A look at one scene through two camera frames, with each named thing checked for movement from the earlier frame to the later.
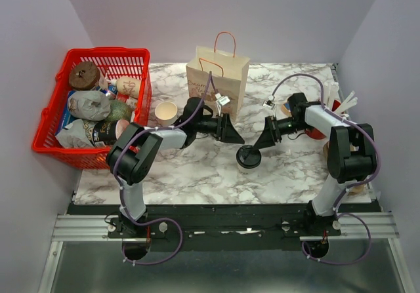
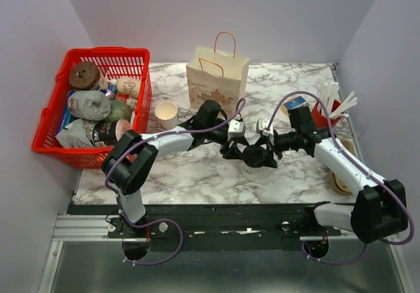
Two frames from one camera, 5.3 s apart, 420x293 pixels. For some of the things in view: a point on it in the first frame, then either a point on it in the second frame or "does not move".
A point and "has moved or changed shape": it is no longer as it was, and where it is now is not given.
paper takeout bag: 214,71 does not move
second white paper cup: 165,113 does not move
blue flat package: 67,118 does not move
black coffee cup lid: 248,156 has moved or changed shape
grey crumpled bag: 90,105 does not move
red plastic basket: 120,62 does not move
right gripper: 271,134 to 268,158
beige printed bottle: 128,84 does not move
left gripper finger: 232,136 to 232,153
